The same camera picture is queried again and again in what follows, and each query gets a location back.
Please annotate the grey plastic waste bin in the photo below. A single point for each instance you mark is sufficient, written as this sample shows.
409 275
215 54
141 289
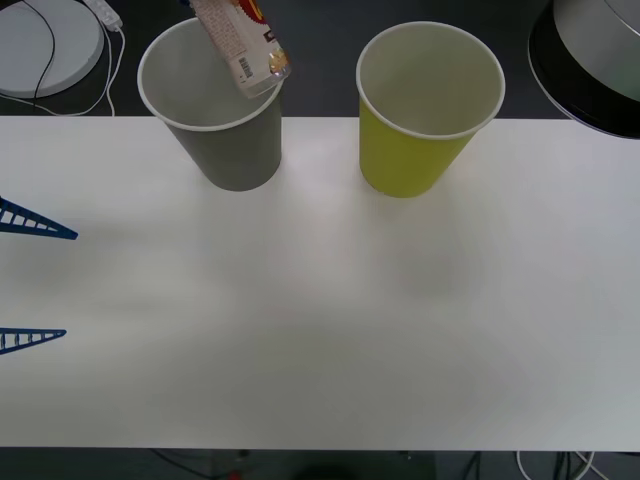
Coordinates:
235 155

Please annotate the white power strip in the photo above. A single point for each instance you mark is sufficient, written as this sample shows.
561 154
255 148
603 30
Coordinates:
107 14

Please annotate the yellow-green plastic waste bin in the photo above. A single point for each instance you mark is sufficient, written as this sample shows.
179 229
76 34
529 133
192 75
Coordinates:
400 160

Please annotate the white round floor disc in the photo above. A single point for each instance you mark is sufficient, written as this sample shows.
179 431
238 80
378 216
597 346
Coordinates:
75 45

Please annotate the clear bottle with red cap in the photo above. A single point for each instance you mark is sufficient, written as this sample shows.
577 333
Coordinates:
235 35

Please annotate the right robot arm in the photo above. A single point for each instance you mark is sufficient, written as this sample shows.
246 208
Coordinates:
590 45

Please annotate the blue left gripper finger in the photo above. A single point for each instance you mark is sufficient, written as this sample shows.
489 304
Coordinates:
59 231
50 332

